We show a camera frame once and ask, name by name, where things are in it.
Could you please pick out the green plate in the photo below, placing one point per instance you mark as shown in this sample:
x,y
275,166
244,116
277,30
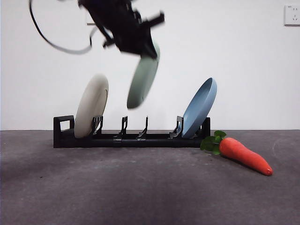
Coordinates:
x,y
140,82

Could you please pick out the white wall socket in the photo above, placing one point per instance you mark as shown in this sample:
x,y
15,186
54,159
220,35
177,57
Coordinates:
x,y
90,23
293,15

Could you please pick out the black plate rack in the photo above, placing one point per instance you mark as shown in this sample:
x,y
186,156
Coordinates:
x,y
63,140

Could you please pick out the orange carrot with green leaves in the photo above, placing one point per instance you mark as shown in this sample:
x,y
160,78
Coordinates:
x,y
241,154

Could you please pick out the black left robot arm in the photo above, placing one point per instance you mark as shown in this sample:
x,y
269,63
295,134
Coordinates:
x,y
103,9

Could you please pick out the cream white plate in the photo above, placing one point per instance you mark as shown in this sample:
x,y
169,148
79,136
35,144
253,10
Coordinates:
x,y
91,105

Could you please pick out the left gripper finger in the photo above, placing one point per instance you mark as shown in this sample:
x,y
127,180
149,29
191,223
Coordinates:
x,y
151,51

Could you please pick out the blue plate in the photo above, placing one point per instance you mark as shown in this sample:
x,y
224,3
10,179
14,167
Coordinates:
x,y
199,112

